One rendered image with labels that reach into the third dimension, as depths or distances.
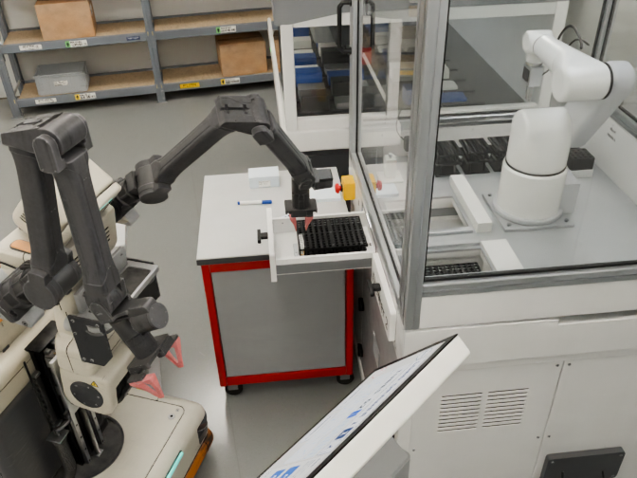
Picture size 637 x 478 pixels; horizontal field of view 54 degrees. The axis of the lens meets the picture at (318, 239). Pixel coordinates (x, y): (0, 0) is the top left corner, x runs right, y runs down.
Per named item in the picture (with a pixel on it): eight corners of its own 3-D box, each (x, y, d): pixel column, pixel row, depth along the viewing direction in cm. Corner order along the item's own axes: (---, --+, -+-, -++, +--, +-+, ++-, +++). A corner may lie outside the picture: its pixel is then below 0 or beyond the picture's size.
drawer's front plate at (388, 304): (389, 342, 178) (390, 313, 172) (371, 280, 202) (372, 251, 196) (394, 341, 179) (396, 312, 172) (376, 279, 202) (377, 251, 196)
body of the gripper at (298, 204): (283, 204, 204) (283, 185, 199) (315, 203, 205) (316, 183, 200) (285, 215, 199) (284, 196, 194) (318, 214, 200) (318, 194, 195)
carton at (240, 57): (222, 77, 552) (218, 45, 536) (218, 65, 577) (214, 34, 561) (267, 72, 559) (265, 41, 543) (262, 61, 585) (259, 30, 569)
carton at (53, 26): (43, 41, 502) (32, 5, 486) (46, 30, 527) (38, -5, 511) (95, 36, 509) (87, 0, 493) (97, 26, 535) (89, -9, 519)
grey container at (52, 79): (38, 97, 524) (32, 77, 514) (43, 83, 548) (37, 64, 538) (88, 91, 531) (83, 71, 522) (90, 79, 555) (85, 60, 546)
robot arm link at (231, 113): (224, 81, 146) (231, 118, 142) (267, 95, 156) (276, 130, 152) (128, 170, 173) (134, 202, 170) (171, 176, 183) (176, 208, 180)
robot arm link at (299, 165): (238, 98, 154) (246, 136, 151) (259, 89, 153) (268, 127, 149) (294, 163, 194) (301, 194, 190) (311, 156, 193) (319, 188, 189)
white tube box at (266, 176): (249, 189, 264) (248, 177, 261) (248, 178, 271) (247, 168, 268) (280, 186, 265) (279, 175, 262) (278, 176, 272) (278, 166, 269)
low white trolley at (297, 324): (220, 403, 267) (195, 259, 224) (223, 308, 318) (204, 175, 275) (355, 391, 271) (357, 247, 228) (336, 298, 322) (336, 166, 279)
